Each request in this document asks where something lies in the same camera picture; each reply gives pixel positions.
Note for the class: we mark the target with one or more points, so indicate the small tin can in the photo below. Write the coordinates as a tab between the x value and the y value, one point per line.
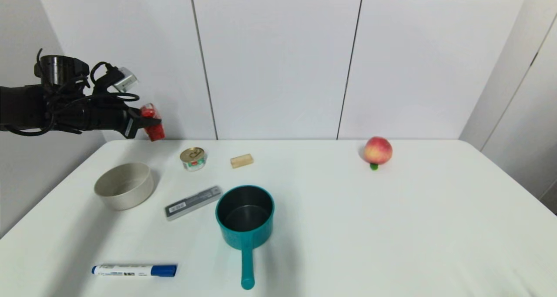
193	159

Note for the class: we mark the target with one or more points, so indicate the blue whiteboard marker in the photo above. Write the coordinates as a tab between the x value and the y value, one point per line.
134	270

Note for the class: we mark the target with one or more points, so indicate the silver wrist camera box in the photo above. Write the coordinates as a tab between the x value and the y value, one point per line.
125	80

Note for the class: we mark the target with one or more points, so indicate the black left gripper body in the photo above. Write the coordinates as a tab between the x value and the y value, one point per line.
106	117

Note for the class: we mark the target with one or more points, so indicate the beige ceramic bowl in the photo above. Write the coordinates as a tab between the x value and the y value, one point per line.
124	188

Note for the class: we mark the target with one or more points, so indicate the small wooden block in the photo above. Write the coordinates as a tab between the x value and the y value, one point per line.
242	161

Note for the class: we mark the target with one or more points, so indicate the peach with green stem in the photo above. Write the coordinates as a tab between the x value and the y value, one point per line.
377	151

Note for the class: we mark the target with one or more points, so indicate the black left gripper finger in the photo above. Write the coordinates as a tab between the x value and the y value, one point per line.
145	123

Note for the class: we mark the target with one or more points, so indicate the grey pencil case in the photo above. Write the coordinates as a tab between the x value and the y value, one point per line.
193	202

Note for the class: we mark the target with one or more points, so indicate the teal saucepan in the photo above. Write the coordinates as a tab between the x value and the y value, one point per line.
245	229

